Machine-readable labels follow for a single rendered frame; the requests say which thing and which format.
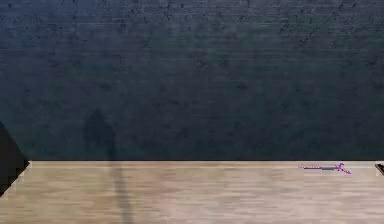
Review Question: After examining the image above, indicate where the purple grey thin tool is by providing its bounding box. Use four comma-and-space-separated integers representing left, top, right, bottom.
301, 162, 352, 175

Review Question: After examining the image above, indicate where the black furniture block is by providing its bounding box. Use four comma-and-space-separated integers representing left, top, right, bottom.
0, 120, 31, 198

